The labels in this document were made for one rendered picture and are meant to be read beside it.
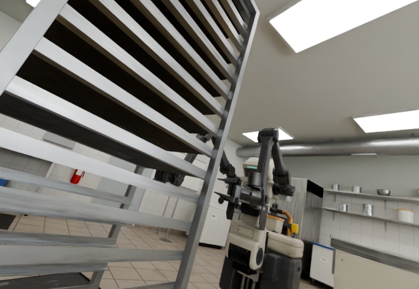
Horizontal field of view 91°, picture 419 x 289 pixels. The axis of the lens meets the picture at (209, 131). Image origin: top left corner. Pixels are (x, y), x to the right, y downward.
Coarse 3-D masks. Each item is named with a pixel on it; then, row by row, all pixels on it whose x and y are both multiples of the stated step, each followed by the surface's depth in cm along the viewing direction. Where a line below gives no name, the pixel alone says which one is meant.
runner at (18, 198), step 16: (0, 192) 35; (16, 192) 36; (32, 192) 38; (32, 208) 38; (48, 208) 40; (64, 208) 42; (80, 208) 44; (96, 208) 47; (112, 208) 50; (144, 224) 56; (160, 224) 61; (176, 224) 66
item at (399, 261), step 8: (336, 240) 122; (344, 240) 119; (344, 248) 117; (352, 248) 115; (360, 248) 112; (368, 248) 110; (376, 248) 108; (368, 256) 109; (376, 256) 106; (384, 256) 104; (392, 256) 102; (400, 256) 100; (392, 264) 101; (400, 264) 99; (408, 264) 97; (416, 264) 96; (416, 272) 95
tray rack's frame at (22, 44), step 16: (48, 0) 37; (64, 0) 39; (32, 16) 36; (48, 16) 37; (16, 32) 34; (32, 32) 36; (16, 48) 34; (32, 48) 36; (0, 64) 32; (16, 64) 34; (0, 80) 32
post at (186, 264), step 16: (256, 16) 102; (240, 64) 92; (240, 80) 90; (224, 112) 84; (224, 128) 81; (224, 144) 81; (208, 176) 75; (208, 192) 73; (192, 224) 70; (192, 240) 68; (192, 256) 67; (176, 288) 64
